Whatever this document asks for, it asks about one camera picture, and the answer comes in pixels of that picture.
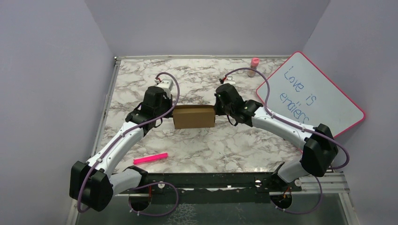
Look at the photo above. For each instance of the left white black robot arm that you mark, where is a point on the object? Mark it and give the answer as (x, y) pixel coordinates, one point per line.
(93, 182)

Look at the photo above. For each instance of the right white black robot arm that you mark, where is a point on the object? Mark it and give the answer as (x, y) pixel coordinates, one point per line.
(317, 143)

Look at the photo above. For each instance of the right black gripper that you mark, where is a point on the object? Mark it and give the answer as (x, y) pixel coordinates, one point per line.
(218, 111)

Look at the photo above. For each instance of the brown cardboard box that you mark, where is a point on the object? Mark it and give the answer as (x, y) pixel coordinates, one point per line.
(193, 116)

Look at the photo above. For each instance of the pink-capped small bottle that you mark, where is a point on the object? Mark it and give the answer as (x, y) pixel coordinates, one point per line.
(253, 65)

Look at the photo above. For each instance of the pink-framed whiteboard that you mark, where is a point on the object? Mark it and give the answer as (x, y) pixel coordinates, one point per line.
(300, 91)

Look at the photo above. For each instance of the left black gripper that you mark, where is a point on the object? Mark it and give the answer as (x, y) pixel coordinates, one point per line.
(168, 98)

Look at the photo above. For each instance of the pink rectangular stick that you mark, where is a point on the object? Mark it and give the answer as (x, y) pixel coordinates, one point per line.
(149, 159)

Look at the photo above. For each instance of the aluminium front frame rail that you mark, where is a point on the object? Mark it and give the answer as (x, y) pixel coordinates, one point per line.
(228, 199)

